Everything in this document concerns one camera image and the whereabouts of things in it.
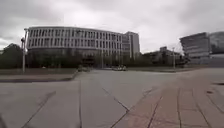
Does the vehicle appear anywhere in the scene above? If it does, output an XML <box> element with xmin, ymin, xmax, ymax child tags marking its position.
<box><xmin>112</xmin><ymin>65</ymin><xmax>128</xmax><ymax>72</ymax></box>

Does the large pale multi-storey building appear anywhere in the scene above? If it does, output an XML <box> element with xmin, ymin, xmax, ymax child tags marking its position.
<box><xmin>25</xmin><ymin>25</ymin><xmax>142</xmax><ymax>68</ymax></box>

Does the distant building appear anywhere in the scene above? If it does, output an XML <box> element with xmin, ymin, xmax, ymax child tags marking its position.
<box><xmin>143</xmin><ymin>45</ymin><xmax>183</xmax><ymax>66</ymax></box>

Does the slim pole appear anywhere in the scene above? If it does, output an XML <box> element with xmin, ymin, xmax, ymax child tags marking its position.
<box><xmin>172</xmin><ymin>47</ymin><xmax>176</xmax><ymax>70</ymax></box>

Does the grass area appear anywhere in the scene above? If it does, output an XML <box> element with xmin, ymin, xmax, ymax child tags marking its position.
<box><xmin>0</xmin><ymin>67</ymin><xmax>78</xmax><ymax>76</ymax></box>

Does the reddish brick paving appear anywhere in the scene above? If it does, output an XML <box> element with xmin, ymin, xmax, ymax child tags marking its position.
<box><xmin>113</xmin><ymin>68</ymin><xmax>224</xmax><ymax>128</ymax></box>

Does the tall pale pole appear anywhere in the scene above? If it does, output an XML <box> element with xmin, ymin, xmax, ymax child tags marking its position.
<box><xmin>20</xmin><ymin>28</ymin><xmax>30</xmax><ymax>74</ymax></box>

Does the building with horizontal bands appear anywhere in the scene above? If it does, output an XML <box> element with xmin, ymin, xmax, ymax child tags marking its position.
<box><xmin>179</xmin><ymin>30</ymin><xmax>224</xmax><ymax>66</ymax></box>

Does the row of trees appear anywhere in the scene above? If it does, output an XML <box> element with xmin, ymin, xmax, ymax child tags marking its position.
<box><xmin>0</xmin><ymin>43</ymin><xmax>81</xmax><ymax>70</ymax></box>

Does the low concrete kerb wall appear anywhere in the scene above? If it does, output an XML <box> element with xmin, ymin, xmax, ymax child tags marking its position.
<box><xmin>0</xmin><ymin>73</ymin><xmax>80</xmax><ymax>84</ymax></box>

